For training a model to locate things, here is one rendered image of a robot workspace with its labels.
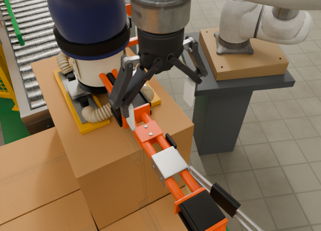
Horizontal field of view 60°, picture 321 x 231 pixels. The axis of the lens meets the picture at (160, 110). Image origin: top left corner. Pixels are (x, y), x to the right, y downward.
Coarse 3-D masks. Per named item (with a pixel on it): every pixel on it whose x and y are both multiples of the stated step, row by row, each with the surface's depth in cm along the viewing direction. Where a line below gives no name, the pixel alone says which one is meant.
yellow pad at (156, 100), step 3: (144, 84) 100; (147, 84) 101; (150, 87) 100; (153, 90) 99; (153, 96) 96; (156, 96) 97; (153, 99) 96; (156, 99) 96; (159, 99) 96; (153, 102) 95; (156, 102) 95; (159, 102) 96; (153, 105) 96
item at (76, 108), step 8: (56, 72) 106; (72, 72) 105; (56, 80) 103; (64, 80) 102; (72, 80) 100; (64, 88) 100; (64, 96) 97; (88, 96) 96; (72, 104) 94; (80, 104) 92; (88, 104) 93; (96, 104) 94; (72, 112) 92; (80, 112) 91; (80, 120) 89; (104, 120) 89; (80, 128) 87; (88, 128) 87; (96, 128) 89
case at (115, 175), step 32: (32, 64) 112; (96, 96) 100; (160, 96) 100; (64, 128) 90; (128, 128) 90; (160, 128) 90; (192, 128) 92; (96, 160) 81; (128, 160) 85; (96, 192) 88; (128, 192) 98; (160, 192) 112; (96, 224) 103
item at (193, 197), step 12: (204, 192) 58; (180, 204) 56; (192, 204) 56; (204, 204) 56; (216, 204) 56; (180, 216) 59; (192, 216) 55; (204, 216) 55; (216, 216) 55; (192, 228) 56; (204, 228) 53; (216, 228) 53
